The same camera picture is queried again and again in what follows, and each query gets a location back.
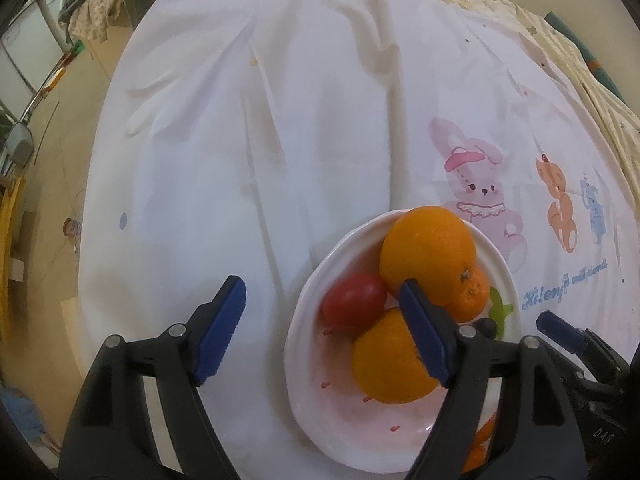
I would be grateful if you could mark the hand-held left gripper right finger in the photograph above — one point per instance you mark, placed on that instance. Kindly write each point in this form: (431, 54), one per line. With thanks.
(425, 340)

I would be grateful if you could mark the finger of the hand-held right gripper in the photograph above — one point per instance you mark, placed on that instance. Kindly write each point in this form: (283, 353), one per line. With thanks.
(562, 332)

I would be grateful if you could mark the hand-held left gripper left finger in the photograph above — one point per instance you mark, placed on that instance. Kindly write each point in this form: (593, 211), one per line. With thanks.
(220, 335)

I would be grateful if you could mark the medium orange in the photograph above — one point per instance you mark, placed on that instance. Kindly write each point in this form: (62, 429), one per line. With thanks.
(385, 360)

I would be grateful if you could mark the small mandarin orange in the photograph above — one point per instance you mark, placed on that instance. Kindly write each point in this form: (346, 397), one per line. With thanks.
(474, 457)
(472, 297)

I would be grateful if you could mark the red cherry tomato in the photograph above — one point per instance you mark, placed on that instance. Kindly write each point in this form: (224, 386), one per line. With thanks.
(354, 302)

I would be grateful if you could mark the large orange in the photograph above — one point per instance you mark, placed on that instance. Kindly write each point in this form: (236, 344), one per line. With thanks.
(425, 250)

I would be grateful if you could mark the pink strawberry-pattern plate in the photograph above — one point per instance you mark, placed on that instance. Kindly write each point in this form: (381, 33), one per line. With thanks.
(340, 410)

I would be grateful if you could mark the white cartoon-print blanket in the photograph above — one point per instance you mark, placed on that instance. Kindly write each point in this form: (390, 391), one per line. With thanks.
(250, 160)

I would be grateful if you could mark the small floor object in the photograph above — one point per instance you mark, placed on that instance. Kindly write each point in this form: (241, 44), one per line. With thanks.
(72, 227)

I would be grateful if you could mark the blue cloth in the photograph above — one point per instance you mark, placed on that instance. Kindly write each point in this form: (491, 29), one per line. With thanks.
(20, 420)

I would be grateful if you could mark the yellow wooden furniture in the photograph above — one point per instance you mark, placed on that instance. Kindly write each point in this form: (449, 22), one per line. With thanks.
(10, 260)

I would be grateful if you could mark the teal pillow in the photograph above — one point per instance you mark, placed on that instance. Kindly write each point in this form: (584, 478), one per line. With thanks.
(600, 67)

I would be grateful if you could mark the grey dustpan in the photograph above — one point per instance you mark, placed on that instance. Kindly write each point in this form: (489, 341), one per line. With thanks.
(19, 142)

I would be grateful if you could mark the yellow bear-print blanket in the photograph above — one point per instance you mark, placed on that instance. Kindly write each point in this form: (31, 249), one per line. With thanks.
(575, 50)

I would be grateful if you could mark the green floor item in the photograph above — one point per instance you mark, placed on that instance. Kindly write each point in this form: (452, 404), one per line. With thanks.
(77, 47)

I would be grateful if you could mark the white lower cabinet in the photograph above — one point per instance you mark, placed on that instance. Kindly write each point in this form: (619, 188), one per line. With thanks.
(25, 60)

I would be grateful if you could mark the floral cloth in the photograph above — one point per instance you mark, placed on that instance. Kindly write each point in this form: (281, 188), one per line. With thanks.
(102, 12)

